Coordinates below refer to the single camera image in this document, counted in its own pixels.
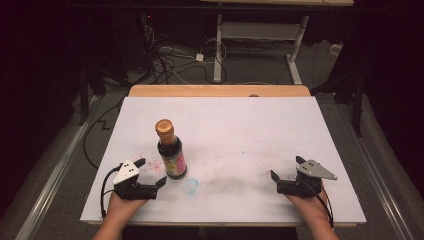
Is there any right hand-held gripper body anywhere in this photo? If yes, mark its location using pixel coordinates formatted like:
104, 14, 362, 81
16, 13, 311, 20
276, 159, 339, 199

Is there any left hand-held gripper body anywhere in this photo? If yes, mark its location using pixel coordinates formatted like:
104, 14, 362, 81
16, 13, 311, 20
112, 159, 158, 201

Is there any dark sauce bottle gold cap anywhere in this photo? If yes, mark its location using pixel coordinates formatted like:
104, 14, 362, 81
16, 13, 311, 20
154, 118, 188, 181

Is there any person's left hand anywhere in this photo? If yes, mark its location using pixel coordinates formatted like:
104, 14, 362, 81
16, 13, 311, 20
106, 192, 148, 218

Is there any person's right hand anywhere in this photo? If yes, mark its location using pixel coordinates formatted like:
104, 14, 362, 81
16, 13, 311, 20
286, 189, 330, 220

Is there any white table cover board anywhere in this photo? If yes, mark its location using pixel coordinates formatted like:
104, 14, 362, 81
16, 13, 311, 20
79, 96, 367, 225

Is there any black metal stand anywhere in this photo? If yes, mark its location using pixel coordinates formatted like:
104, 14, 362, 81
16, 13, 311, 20
309, 64, 367, 138
77, 64, 134, 127

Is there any wooden table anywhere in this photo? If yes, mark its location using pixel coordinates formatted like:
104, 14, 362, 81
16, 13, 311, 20
86, 84, 359, 229

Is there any white power strip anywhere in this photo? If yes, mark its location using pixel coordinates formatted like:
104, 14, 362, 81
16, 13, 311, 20
329, 42, 344, 57

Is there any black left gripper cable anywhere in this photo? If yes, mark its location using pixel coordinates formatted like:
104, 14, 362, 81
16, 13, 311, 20
100, 165, 124, 220

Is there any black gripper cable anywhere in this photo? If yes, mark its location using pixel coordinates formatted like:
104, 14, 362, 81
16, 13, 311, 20
308, 181, 336, 230
100, 165, 124, 220

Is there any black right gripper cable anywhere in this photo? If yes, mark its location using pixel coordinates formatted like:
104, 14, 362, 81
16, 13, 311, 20
308, 181, 336, 230

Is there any black floor cable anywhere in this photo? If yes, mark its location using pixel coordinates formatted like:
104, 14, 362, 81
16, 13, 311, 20
82, 99, 125, 171

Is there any aluminium floor rail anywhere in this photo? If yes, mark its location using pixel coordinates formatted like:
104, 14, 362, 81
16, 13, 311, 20
13, 95, 103, 240
334, 95, 416, 240

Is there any tangle of floor cables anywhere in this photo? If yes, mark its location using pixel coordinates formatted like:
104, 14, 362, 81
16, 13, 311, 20
141, 24, 229, 86

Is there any white metal desk frame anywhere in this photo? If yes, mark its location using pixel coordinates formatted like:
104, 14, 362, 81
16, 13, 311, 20
199, 0, 355, 86

